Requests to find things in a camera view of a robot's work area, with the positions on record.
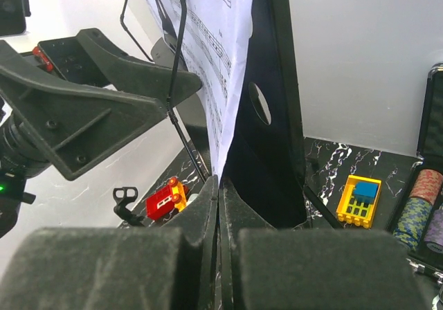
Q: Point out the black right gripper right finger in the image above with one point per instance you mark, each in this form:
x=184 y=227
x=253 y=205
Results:
x=265 y=268

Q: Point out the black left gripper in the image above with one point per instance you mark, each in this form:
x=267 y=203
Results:
x=55 y=122

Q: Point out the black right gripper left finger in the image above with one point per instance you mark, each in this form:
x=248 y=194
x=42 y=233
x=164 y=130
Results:
x=168 y=267

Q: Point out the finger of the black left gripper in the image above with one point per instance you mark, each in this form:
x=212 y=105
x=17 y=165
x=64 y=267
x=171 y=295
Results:
x=90 y=58

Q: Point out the black desktop microphone stand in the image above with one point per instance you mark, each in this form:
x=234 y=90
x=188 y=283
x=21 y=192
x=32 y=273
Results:
x=124 y=196

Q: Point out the black tripod music stand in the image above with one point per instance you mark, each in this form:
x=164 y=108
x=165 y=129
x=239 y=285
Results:
x=266 y=160

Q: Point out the sheet music page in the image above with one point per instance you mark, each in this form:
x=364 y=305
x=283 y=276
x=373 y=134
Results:
x=215 y=47

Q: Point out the white microphone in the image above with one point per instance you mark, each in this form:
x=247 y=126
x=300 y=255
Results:
x=191 y=198

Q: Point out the red toy brick house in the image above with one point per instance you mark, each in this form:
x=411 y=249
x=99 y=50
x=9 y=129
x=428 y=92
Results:
x=170 y=197

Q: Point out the black poker chip case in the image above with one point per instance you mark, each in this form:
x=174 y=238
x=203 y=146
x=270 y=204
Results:
x=416 y=222

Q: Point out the yellow blue brick frame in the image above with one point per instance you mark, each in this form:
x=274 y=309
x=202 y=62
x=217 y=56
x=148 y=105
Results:
x=359 y=201

